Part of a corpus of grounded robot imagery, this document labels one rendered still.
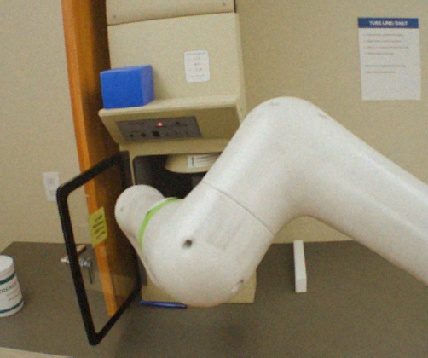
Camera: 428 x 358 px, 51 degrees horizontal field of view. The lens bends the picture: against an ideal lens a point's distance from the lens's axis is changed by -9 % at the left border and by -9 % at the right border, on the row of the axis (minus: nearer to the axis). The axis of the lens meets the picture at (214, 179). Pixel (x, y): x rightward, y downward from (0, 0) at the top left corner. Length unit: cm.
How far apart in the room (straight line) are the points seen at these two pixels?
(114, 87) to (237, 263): 69
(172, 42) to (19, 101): 85
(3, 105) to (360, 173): 158
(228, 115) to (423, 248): 68
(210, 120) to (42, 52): 88
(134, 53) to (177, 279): 78
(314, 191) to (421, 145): 119
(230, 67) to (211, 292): 73
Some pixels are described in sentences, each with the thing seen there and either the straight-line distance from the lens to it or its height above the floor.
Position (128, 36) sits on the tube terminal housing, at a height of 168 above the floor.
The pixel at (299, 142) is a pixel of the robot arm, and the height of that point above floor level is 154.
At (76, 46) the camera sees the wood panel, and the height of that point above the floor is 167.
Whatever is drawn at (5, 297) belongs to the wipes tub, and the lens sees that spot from 147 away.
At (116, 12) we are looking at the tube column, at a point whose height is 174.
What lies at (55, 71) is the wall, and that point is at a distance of 179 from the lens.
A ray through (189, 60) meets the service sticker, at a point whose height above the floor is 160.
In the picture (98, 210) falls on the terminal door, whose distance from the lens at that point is 115.
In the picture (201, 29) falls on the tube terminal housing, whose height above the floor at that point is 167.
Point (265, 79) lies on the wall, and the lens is 160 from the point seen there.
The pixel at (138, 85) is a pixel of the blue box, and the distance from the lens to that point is 111.
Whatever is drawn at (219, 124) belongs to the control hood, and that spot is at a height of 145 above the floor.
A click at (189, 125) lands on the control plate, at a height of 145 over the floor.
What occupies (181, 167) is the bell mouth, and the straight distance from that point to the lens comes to 126.
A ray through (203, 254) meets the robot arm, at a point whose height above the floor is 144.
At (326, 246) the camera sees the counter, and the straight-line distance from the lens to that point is 168.
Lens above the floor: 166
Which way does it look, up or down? 17 degrees down
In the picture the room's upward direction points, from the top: 5 degrees counter-clockwise
